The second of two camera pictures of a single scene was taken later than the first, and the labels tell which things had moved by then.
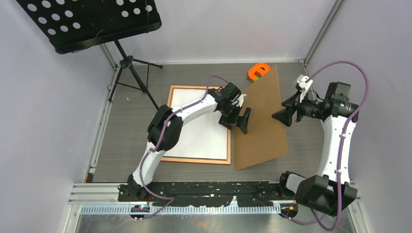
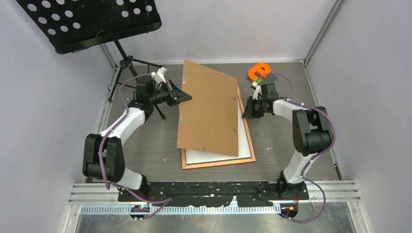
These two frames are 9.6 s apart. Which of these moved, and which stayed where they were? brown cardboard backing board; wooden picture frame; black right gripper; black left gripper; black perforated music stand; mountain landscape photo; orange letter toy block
Moved: brown cardboard backing board; wooden picture frame; black left gripper; mountain landscape photo; black right gripper
Stayed: orange letter toy block; black perforated music stand
